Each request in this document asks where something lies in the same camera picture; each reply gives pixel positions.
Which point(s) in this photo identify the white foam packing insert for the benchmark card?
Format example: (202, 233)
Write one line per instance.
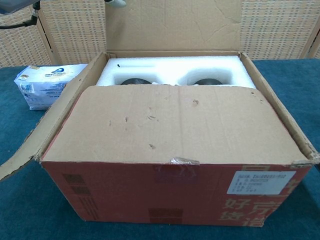
(170, 67)

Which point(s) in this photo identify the woven bamboo folding screen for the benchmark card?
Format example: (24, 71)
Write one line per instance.
(72, 30)

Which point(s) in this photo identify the black ceramic teapot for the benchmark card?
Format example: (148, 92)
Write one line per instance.
(207, 81)

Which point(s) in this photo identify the white blue tissue pack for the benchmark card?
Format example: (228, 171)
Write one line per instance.
(42, 85)

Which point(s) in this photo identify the black ceramic pitcher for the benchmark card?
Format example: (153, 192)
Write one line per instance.
(135, 81)

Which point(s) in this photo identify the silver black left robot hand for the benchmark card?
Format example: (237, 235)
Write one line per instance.
(116, 2)

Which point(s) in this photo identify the red printed cardboard box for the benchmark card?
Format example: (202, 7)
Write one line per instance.
(155, 195)

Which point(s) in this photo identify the table with teal blue cloth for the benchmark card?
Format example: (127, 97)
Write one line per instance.
(22, 207)

